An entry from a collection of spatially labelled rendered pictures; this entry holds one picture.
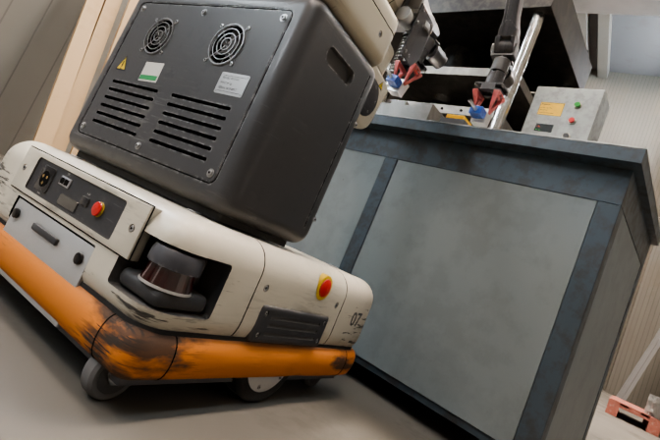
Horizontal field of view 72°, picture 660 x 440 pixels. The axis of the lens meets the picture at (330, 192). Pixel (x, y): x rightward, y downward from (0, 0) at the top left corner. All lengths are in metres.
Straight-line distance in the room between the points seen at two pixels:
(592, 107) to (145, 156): 1.98
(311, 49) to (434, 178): 0.74
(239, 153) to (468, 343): 0.79
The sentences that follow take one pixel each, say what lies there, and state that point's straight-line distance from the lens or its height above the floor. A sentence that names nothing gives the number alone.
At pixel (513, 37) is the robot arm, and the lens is 1.73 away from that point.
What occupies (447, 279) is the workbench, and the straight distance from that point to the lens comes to 1.29.
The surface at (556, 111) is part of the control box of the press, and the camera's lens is 2.42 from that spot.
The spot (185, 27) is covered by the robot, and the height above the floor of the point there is 0.60.
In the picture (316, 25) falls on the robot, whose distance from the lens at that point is 0.79.
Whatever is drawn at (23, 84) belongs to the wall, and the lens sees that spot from 4.36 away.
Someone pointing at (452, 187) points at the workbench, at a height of 0.62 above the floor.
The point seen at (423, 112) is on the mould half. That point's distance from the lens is 1.56.
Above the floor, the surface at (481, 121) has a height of 0.91.
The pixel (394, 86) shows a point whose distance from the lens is 1.69.
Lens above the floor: 0.31
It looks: 7 degrees up
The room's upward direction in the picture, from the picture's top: 23 degrees clockwise
